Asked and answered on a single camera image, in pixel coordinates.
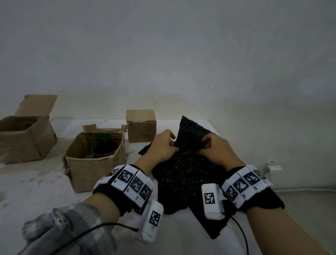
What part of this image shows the person's left hand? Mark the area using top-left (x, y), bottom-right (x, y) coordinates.
top-left (134, 129), bottom-right (180, 174)

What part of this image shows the person's right hand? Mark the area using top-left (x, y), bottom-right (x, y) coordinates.
top-left (199, 133), bottom-right (246, 172)

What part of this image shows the paper box with white lid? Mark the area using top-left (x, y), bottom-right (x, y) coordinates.
top-left (126, 109), bottom-right (157, 143)

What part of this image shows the pile of black bubble wrap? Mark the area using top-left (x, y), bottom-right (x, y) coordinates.
top-left (138, 142), bottom-right (230, 240)

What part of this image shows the paper box with notched rim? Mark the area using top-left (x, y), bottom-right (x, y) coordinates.
top-left (62, 124), bottom-right (128, 194)

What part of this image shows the paper box with tall flap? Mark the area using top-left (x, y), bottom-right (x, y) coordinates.
top-left (0, 94), bottom-right (58, 164)

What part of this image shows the person's right forearm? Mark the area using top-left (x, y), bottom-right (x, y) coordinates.
top-left (245, 205), bottom-right (331, 255)

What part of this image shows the person's left forearm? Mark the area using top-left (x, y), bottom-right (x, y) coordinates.
top-left (21, 193), bottom-right (121, 255)

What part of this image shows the left wrist marker band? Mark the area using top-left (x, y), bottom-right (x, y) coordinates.
top-left (93, 164), bottom-right (154, 216)

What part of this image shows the white plastic block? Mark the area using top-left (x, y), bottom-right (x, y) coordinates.
top-left (264, 161), bottom-right (283, 172)

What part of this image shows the clear glass jar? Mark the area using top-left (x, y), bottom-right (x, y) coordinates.
top-left (91, 139), bottom-right (119, 158)

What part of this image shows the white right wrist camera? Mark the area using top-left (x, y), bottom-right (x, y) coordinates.
top-left (201, 184), bottom-right (226, 220)

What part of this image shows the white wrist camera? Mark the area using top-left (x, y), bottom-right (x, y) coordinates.
top-left (201, 184), bottom-right (226, 220)
top-left (138, 200), bottom-right (165, 244)

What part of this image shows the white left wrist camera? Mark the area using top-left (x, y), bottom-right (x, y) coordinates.
top-left (138, 200), bottom-right (165, 244)

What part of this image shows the black right camera cable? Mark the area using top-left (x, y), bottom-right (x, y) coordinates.
top-left (231, 216), bottom-right (249, 255)

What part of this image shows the black camera cable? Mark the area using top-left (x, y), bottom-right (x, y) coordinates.
top-left (48, 222), bottom-right (139, 255)
top-left (231, 216), bottom-right (249, 255)

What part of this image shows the black left camera cable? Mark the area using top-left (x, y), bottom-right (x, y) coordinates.
top-left (48, 222), bottom-right (139, 255)

